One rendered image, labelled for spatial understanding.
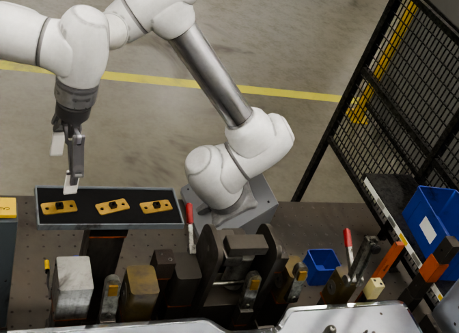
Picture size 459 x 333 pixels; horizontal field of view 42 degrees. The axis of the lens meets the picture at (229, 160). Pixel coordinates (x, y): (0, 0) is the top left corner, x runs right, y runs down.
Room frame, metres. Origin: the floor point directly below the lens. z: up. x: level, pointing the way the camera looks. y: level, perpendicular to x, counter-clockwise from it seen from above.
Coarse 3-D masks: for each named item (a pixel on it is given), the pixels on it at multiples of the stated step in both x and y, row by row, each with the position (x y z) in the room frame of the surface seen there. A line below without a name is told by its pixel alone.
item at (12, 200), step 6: (0, 198) 1.00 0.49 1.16; (6, 198) 1.01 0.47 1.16; (12, 198) 1.02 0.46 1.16; (0, 204) 0.98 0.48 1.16; (6, 204) 0.99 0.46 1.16; (12, 204) 1.00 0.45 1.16; (0, 210) 0.97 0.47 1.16; (6, 210) 0.98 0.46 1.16; (12, 210) 0.98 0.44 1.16; (0, 216) 0.96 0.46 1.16; (6, 216) 0.96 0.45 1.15; (12, 216) 0.97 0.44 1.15
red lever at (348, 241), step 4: (344, 228) 1.39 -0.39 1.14; (344, 232) 1.38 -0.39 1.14; (348, 232) 1.38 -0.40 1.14; (344, 236) 1.37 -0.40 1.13; (348, 236) 1.37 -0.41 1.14; (344, 240) 1.37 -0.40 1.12; (348, 240) 1.36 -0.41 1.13; (348, 244) 1.35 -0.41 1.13; (348, 248) 1.35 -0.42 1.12; (348, 252) 1.34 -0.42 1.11; (348, 256) 1.33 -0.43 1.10; (352, 256) 1.33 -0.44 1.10; (348, 260) 1.32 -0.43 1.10; (352, 260) 1.33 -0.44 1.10; (348, 264) 1.32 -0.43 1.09; (348, 268) 1.31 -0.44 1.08; (352, 280) 1.28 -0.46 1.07; (356, 280) 1.28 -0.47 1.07
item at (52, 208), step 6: (42, 204) 1.03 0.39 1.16; (48, 204) 1.04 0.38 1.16; (54, 204) 1.05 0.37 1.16; (60, 204) 1.05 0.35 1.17; (66, 204) 1.06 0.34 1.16; (72, 204) 1.07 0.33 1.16; (42, 210) 1.01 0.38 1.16; (48, 210) 1.02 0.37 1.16; (54, 210) 1.03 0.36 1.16; (60, 210) 1.04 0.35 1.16; (66, 210) 1.04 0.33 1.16; (72, 210) 1.05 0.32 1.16
